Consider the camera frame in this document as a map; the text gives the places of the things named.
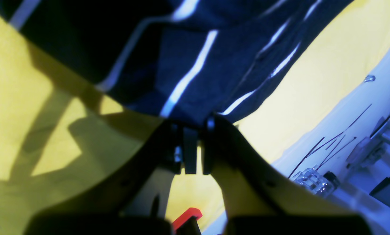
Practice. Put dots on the red black clamp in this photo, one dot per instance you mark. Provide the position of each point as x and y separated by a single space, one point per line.
187 223

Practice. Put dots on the yellow table cloth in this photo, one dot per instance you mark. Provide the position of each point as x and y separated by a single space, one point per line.
60 135

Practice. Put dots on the navy white striped T-shirt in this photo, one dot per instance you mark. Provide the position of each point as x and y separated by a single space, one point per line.
177 59

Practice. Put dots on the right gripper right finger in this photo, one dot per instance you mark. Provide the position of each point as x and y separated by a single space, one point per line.
259 200

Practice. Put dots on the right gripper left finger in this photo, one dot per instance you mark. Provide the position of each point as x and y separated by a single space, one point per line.
131 201

